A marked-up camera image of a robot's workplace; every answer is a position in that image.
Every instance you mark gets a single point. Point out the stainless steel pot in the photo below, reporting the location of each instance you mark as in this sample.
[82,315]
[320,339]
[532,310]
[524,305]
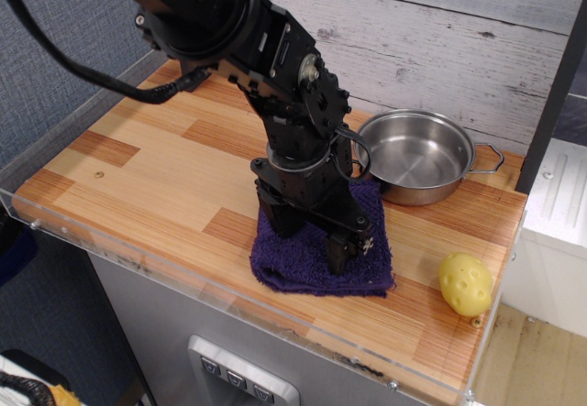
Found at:
[418,157]

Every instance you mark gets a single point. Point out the clear acrylic front guard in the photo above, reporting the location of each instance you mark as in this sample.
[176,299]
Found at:
[410,337]

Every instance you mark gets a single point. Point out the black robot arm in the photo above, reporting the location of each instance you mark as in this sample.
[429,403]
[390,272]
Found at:
[273,60]

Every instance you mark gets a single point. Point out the dark grey right post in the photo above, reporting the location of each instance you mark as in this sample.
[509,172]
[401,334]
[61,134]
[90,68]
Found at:
[560,88]

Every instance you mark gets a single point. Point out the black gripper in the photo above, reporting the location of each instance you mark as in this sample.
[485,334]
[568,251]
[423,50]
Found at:
[318,193]

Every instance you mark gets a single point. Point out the purple towel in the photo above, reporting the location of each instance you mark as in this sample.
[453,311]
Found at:
[298,264]

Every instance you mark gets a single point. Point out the white side cabinet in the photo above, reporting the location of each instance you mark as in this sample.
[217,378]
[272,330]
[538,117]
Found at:
[546,278]

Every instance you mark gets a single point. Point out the yellow toy potato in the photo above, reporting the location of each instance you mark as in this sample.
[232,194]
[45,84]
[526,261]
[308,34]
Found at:
[466,284]

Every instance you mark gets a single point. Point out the yellow black object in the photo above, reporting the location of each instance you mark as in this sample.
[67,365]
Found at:
[17,390]

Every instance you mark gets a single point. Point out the silver dispenser button panel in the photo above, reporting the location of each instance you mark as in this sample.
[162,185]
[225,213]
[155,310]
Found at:
[227,379]

